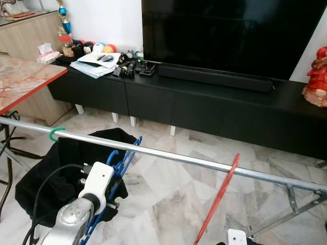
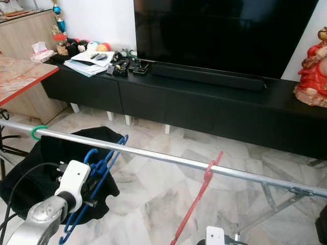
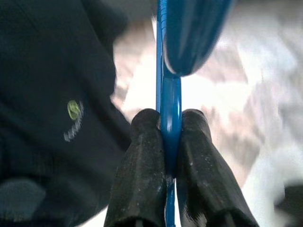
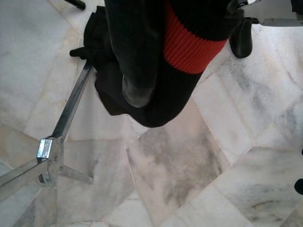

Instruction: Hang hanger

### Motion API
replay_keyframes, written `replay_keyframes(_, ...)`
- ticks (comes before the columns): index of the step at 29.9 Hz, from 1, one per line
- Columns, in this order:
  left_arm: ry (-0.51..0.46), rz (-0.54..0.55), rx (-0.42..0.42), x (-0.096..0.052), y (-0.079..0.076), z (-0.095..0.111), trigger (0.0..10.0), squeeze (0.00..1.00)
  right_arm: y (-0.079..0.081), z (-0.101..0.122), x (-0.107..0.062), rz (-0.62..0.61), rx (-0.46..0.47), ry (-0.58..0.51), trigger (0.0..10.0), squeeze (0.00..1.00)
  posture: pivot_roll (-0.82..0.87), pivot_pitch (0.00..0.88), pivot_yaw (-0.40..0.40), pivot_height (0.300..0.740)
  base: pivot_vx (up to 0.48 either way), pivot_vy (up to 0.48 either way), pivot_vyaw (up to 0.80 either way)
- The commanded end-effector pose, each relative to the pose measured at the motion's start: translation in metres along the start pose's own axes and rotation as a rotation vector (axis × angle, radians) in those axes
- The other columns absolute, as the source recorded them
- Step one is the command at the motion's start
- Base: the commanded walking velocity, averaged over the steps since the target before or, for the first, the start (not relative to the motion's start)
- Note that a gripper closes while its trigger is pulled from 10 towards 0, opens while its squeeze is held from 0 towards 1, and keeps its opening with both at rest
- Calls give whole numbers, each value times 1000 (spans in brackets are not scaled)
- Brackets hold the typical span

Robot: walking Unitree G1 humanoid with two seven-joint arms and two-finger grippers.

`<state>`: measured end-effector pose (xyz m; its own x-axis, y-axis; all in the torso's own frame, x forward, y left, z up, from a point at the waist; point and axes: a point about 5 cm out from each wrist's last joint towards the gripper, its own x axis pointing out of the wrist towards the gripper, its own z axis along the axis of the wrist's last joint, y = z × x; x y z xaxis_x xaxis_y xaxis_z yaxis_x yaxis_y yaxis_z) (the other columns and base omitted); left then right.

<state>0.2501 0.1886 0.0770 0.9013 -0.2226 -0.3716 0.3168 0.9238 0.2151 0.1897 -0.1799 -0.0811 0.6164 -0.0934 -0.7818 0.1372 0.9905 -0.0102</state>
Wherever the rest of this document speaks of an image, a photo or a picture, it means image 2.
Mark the blue plastic hanger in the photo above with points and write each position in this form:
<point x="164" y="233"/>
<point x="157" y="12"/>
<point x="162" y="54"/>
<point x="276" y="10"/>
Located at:
<point x="104" y="163"/>

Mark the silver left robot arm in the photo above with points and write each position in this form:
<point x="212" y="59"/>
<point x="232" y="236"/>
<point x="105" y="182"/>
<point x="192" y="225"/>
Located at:
<point x="41" y="224"/>

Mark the green plastic hanger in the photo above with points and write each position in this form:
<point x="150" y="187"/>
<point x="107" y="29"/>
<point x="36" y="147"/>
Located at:
<point x="36" y="133"/>

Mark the red plastic hanger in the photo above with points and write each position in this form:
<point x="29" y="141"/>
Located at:
<point x="196" y="199"/>

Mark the marble pattern folding table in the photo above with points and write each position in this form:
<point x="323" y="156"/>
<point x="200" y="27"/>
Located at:
<point x="25" y="76"/>

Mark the pink tissue box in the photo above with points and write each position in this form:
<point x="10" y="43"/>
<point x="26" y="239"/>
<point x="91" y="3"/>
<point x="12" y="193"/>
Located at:
<point x="42" y="52"/>

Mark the light wood sideboard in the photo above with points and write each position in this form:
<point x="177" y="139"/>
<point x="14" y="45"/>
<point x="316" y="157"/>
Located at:
<point x="25" y="33"/>

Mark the stack of white papers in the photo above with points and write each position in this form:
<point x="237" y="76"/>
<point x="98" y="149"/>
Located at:
<point x="92" y="62"/>

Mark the black white plush toy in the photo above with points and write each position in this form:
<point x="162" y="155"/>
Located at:
<point x="82" y="46"/>

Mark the blue gold trophy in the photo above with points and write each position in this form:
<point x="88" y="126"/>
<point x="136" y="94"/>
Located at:
<point x="59" y="20"/>

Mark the white pink figurine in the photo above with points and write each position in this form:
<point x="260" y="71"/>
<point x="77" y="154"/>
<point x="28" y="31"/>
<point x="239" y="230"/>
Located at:
<point x="11" y="5"/>

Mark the white teal plush ball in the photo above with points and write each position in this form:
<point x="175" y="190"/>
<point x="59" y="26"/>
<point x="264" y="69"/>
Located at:
<point x="93" y="46"/>

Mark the orange plush ball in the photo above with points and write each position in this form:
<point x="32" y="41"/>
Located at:
<point x="104" y="47"/>

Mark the black gold desk ornament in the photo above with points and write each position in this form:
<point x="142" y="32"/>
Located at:
<point x="121" y="65"/>

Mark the silver metal clothes rack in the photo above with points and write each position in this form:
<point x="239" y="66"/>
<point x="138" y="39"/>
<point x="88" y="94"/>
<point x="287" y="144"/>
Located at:
<point x="163" y="156"/>

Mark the black low television console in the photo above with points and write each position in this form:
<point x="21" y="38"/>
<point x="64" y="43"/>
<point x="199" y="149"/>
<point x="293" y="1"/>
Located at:
<point x="199" y="109"/>

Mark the black soundbar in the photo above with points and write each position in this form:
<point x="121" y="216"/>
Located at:
<point x="209" y="76"/>

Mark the black flat television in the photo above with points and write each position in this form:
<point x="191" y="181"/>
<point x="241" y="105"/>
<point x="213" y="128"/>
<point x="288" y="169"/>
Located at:
<point x="225" y="30"/>

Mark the red seated deity statue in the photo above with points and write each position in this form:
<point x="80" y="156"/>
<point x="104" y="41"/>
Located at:
<point x="311" y="71"/>

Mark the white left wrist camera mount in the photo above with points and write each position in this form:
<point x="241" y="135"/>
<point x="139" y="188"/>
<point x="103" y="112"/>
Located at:
<point x="74" y="181"/>

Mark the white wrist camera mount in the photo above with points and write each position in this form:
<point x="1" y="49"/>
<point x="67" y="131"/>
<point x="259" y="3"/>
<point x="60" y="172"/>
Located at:
<point x="74" y="181"/>
<point x="215" y="236"/>

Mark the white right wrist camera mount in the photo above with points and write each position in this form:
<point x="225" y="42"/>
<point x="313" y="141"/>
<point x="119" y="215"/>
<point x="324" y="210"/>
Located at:
<point x="215" y="236"/>

